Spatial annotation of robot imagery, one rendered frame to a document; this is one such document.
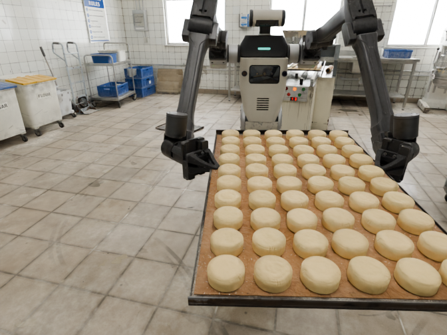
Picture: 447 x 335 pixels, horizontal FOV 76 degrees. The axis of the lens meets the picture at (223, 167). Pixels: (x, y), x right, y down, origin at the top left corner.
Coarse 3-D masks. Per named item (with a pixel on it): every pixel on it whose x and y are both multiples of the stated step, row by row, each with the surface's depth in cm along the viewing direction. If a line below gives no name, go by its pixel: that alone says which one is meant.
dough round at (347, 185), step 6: (342, 180) 58; (348, 180) 58; (354, 180) 58; (360, 180) 58; (342, 186) 57; (348, 186) 56; (354, 186) 56; (360, 186) 56; (342, 192) 57; (348, 192) 56
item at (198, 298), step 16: (208, 192) 58; (192, 288) 37; (192, 304) 35; (208, 304) 35; (224, 304) 35; (240, 304) 35; (256, 304) 35; (272, 304) 35; (288, 304) 35; (304, 304) 35; (320, 304) 35; (336, 304) 34; (352, 304) 34; (368, 304) 34; (384, 304) 34; (400, 304) 34; (416, 304) 34; (432, 304) 34
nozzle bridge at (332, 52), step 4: (336, 44) 315; (340, 44) 314; (328, 48) 319; (332, 48) 318; (336, 48) 309; (340, 48) 308; (324, 52) 322; (328, 52) 321; (332, 52) 319; (336, 52) 311; (324, 56) 324; (328, 56) 322; (332, 56) 321; (336, 56) 312; (336, 60) 323; (336, 64) 325; (336, 68) 326; (336, 72) 328
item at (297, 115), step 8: (288, 80) 299; (296, 80) 299; (304, 80) 299; (312, 88) 269; (312, 96) 272; (288, 104) 282; (296, 104) 279; (304, 104) 277; (312, 104) 286; (288, 112) 285; (296, 112) 282; (304, 112) 280; (312, 112) 317; (288, 120) 288; (296, 120) 285; (304, 120) 283; (288, 128) 291; (296, 128) 289; (304, 128) 286
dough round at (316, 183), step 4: (316, 176) 60; (320, 176) 60; (308, 180) 59; (312, 180) 58; (316, 180) 58; (320, 180) 58; (324, 180) 58; (328, 180) 58; (308, 184) 58; (312, 184) 57; (316, 184) 57; (320, 184) 57; (324, 184) 57; (328, 184) 57; (332, 184) 57; (308, 188) 58; (312, 188) 57; (316, 188) 56; (320, 188) 56; (324, 188) 56; (328, 188) 56; (332, 188) 57; (312, 192) 57; (316, 192) 57
